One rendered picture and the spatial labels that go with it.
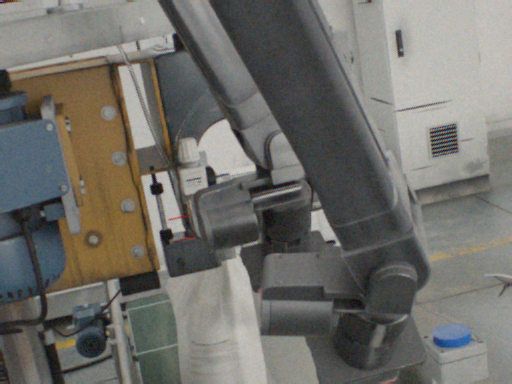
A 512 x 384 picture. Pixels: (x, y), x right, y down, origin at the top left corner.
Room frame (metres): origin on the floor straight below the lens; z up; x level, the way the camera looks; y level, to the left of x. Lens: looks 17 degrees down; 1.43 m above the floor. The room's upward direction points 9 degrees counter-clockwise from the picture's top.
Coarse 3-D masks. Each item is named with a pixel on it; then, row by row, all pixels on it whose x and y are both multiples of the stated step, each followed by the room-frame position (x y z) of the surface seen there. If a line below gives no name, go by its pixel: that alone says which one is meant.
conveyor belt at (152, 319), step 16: (128, 304) 2.98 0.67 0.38; (144, 304) 2.95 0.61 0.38; (160, 304) 2.92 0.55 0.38; (144, 320) 2.79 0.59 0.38; (160, 320) 2.77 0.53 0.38; (144, 336) 2.64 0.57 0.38; (160, 336) 2.62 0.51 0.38; (176, 336) 2.60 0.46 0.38; (144, 352) 2.51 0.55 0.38; (160, 352) 2.49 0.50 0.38; (176, 352) 2.47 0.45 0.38; (144, 368) 2.39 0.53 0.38; (160, 368) 2.37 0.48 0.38; (176, 368) 2.36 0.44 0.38
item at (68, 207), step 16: (48, 96) 1.18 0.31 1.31; (48, 112) 1.06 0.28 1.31; (64, 112) 1.22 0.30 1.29; (64, 128) 1.13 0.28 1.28; (64, 144) 1.12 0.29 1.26; (64, 160) 1.08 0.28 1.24; (80, 176) 1.25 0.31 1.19; (80, 192) 1.13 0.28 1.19; (48, 208) 1.06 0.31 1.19; (64, 208) 1.05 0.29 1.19
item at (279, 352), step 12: (252, 300) 1.26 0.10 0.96; (264, 336) 1.22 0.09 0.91; (276, 336) 1.07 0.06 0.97; (288, 336) 0.99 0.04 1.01; (264, 348) 1.24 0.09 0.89; (276, 348) 1.09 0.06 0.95; (288, 348) 1.00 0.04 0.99; (300, 348) 0.95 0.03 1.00; (264, 360) 1.25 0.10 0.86; (276, 360) 1.12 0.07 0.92; (288, 360) 1.01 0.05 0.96; (300, 360) 0.96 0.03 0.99; (312, 360) 0.92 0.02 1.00; (276, 372) 1.16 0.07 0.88; (288, 372) 1.02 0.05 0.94; (300, 372) 0.97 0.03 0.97; (312, 372) 0.93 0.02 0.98
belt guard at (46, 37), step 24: (144, 0) 1.24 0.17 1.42; (0, 24) 1.06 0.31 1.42; (24, 24) 1.09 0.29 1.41; (48, 24) 1.11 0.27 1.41; (72, 24) 1.14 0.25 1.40; (96, 24) 1.17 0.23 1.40; (120, 24) 1.20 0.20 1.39; (144, 24) 1.23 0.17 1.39; (168, 24) 1.27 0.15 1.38; (0, 48) 1.05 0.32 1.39; (24, 48) 1.08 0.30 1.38; (48, 48) 1.11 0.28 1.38; (72, 48) 1.13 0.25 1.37; (96, 48) 1.16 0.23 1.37
